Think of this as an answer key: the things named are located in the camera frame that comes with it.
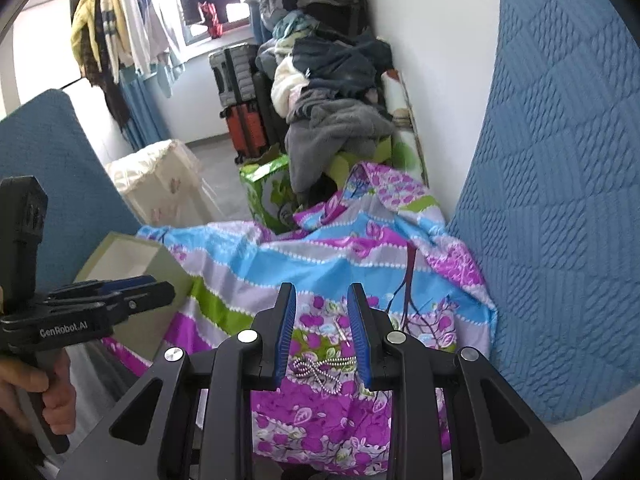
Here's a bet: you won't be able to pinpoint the lime green seat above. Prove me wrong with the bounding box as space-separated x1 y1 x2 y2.
327 137 396 188

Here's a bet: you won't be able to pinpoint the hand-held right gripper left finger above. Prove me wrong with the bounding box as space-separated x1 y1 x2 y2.
57 282 297 480

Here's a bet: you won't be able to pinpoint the leaning printed board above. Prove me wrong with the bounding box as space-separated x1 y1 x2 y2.
380 67 431 186

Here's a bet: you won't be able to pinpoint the large blue quilted cushion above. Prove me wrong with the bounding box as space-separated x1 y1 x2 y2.
445 0 640 423

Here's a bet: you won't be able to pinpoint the grey fleece garment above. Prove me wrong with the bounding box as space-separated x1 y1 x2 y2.
285 90 396 193

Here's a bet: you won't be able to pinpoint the purple cord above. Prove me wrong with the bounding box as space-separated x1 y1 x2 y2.
387 242 418 333

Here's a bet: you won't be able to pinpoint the red garment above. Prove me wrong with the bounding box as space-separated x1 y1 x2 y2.
197 1 226 40

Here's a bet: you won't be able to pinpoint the black suitcase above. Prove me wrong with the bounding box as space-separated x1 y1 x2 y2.
251 71 288 156

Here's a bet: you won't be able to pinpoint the white cardboard box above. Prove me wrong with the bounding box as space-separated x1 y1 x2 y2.
75 232 193 361

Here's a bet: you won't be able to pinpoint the silver ball chain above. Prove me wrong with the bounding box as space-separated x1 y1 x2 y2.
292 355 357 392

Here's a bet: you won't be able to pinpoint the floral striped cloth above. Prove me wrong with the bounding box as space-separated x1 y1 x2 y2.
102 161 498 476

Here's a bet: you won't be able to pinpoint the small blue quilted cushion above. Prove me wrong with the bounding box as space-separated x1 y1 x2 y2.
0 89 143 306

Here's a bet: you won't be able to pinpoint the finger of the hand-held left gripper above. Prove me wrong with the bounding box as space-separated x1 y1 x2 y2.
46 280 177 327
52 275 157 298

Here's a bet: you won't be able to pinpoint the person's left hand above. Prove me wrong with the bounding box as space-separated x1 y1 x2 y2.
0 350 76 436

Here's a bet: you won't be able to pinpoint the cream coat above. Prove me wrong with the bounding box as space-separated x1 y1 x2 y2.
271 55 311 118

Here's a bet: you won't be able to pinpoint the orange suitcase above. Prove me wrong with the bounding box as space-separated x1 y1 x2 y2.
220 100 268 163

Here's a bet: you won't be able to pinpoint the hanging yellow garment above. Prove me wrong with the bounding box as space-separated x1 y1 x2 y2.
71 0 121 86

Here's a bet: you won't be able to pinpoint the green printed box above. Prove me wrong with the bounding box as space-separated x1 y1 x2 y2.
239 152 301 235

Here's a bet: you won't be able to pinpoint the grey suitcase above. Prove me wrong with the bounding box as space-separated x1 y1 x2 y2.
209 44 261 108

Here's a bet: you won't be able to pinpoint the blue curtain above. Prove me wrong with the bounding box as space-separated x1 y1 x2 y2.
117 67 171 151

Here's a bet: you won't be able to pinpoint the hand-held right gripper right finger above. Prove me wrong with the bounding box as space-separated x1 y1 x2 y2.
346 282 583 480

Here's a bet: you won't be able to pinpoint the hanging white clothes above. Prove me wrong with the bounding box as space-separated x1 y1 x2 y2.
120 0 186 76

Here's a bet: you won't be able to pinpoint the dark jacket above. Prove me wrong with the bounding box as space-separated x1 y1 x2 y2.
292 35 393 96

